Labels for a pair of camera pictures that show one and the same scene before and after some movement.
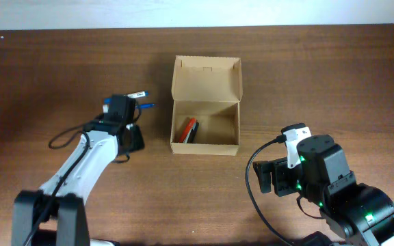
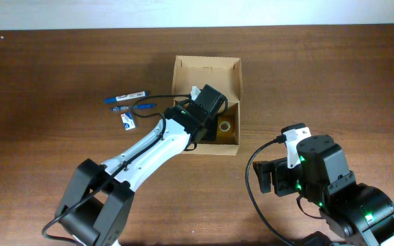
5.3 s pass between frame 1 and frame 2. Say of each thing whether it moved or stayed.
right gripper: stayed
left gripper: moved
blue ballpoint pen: stayed
